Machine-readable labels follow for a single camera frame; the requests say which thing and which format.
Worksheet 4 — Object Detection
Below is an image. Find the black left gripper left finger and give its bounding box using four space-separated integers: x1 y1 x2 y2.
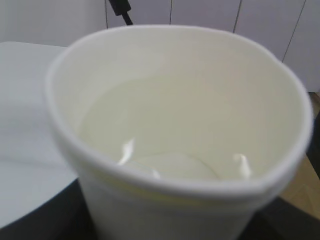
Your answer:
0 180 97 240

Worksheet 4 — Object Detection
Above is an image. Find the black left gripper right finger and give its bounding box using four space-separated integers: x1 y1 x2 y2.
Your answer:
239 197 320 240

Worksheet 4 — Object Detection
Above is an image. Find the white paper cup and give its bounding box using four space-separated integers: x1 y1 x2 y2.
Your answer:
44 25 314 240

